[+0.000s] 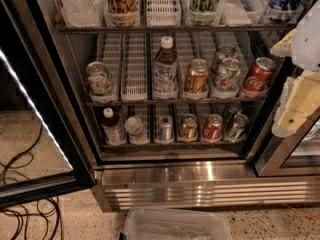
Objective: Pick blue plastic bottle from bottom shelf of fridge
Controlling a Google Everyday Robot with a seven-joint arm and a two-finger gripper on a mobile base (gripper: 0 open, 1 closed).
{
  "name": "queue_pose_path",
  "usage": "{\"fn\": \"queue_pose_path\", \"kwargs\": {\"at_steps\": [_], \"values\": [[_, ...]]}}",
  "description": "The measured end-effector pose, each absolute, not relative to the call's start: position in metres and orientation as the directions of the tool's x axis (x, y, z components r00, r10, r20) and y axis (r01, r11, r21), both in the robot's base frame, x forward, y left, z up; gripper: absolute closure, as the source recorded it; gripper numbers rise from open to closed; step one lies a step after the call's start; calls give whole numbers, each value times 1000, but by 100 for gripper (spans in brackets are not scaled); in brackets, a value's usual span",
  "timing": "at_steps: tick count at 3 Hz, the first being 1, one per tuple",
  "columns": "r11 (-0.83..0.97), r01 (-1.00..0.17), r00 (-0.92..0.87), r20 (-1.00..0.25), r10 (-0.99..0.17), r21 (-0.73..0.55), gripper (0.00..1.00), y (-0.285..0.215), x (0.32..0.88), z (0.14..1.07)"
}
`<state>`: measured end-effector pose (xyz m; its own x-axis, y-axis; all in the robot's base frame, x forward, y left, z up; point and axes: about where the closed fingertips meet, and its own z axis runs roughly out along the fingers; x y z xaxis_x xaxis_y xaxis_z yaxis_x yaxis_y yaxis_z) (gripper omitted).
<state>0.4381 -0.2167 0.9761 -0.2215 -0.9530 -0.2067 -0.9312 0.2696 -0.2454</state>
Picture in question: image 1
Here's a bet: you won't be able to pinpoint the gold lacroix can top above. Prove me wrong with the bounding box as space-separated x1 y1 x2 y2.
105 0 138 27

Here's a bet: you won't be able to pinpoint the green can bottom rear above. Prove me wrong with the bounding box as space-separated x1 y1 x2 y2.
222 102 243 125

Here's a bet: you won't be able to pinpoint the gold can shelf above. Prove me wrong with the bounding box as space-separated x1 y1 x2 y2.
178 113 198 142
183 58 209 100

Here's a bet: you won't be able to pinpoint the blue white can top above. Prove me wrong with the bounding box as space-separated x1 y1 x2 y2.
265 0 301 23

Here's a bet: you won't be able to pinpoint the tall tea bottle middle shelf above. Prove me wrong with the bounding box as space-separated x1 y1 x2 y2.
153 36 178 100

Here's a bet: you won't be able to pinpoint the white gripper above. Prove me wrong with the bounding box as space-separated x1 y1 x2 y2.
270 0 320 138

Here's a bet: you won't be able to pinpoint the gold can middle shelf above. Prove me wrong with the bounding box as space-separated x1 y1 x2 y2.
183 58 209 100

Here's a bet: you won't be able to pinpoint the white green can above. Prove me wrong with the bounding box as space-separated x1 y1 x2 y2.
212 57 240 99
86 61 116 103

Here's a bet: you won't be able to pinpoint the orange cable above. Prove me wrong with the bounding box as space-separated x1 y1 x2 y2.
283 203 320 222

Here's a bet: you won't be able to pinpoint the glass fridge door left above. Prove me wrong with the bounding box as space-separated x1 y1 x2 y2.
0 0 94 209

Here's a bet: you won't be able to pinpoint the gold can bottom shelf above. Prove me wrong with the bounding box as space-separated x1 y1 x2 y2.
178 113 198 142

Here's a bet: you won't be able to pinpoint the glass fridge door right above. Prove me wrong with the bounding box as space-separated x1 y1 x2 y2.
254 71 320 178

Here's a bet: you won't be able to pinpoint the green can bottom front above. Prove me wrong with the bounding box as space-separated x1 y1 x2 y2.
224 114 249 143

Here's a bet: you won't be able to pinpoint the glass fridge door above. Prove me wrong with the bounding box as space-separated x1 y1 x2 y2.
254 71 320 178
0 0 94 209

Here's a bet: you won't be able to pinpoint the white green can middle front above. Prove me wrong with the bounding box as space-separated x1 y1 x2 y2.
212 57 240 99

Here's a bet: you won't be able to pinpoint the clear plastic bin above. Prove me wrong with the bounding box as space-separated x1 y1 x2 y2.
119 207 232 240

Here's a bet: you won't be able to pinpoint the green lacroix can top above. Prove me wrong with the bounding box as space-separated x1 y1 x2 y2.
189 0 219 25

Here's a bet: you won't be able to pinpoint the silver can bottom shelf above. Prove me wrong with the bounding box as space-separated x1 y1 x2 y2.
156 115 174 144

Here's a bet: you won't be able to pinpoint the red can bottom shelf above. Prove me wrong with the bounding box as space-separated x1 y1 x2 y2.
202 114 223 143

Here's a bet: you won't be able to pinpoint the white green can left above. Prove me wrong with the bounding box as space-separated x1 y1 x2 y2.
86 61 116 103

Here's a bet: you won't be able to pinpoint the clear water bottle top shelf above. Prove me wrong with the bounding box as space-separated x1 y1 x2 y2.
61 0 102 28

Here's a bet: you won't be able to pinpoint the black floor cables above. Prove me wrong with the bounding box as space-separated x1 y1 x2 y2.
0 123 64 240

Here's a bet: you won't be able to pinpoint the red coca-cola can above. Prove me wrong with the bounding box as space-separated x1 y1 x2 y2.
241 57 275 98

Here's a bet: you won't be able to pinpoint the silver can middle rear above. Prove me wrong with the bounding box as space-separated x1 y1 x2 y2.
211 44 236 73

